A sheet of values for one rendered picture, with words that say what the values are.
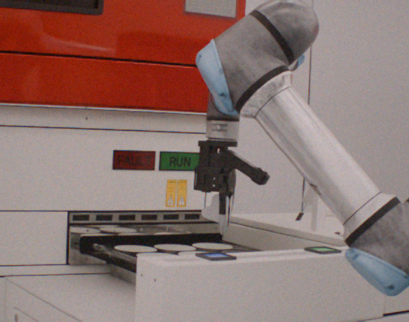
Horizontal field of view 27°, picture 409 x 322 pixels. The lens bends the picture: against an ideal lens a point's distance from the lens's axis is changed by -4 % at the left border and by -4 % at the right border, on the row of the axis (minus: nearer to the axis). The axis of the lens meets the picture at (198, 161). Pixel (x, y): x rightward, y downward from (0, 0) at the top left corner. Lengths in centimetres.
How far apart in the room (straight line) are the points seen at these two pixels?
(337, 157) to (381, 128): 332
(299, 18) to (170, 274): 49
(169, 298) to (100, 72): 71
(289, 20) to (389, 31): 332
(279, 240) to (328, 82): 242
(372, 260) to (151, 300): 41
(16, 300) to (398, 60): 325
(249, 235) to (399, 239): 89
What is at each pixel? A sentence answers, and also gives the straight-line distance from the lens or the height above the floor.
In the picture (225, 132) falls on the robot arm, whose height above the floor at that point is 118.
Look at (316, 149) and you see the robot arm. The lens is 145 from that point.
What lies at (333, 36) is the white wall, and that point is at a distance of 453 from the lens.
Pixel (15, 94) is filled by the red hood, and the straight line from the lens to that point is 200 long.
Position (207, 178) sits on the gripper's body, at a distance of 201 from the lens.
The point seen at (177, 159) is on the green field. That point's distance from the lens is 225.
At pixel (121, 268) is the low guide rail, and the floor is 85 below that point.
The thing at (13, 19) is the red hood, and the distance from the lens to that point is 200.
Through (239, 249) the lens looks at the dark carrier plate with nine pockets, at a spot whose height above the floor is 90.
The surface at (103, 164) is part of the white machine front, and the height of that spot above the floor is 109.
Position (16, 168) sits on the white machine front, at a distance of 206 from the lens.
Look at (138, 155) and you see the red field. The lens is 219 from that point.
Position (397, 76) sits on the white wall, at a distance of 485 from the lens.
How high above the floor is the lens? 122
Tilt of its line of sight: 3 degrees down
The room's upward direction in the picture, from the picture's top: 3 degrees clockwise
